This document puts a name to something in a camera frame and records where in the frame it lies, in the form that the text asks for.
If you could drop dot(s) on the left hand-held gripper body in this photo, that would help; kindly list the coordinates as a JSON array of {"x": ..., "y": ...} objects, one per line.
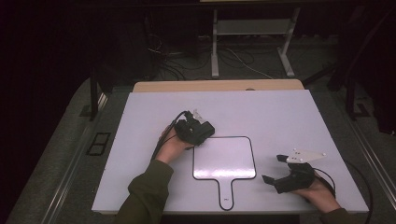
[{"x": 188, "y": 129}]

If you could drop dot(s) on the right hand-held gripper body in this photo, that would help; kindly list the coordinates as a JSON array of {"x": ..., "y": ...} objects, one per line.
[{"x": 297, "y": 177}]

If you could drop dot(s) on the black whiteboard eraser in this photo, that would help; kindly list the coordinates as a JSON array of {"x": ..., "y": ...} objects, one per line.
[{"x": 206, "y": 132}]

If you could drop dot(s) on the person's left hand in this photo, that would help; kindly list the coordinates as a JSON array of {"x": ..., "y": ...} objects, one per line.
[{"x": 171, "y": 147}]

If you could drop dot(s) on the person's right hand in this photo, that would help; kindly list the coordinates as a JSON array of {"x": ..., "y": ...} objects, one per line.
[{"x": 322, "y": 196}]

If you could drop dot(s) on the white metal stand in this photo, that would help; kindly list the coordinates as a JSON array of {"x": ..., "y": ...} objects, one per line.
[{"x": 253, "y": 27}]

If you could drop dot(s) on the black floor socket frame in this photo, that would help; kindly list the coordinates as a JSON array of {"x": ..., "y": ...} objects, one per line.
[{"x": 98, "y": 143}]

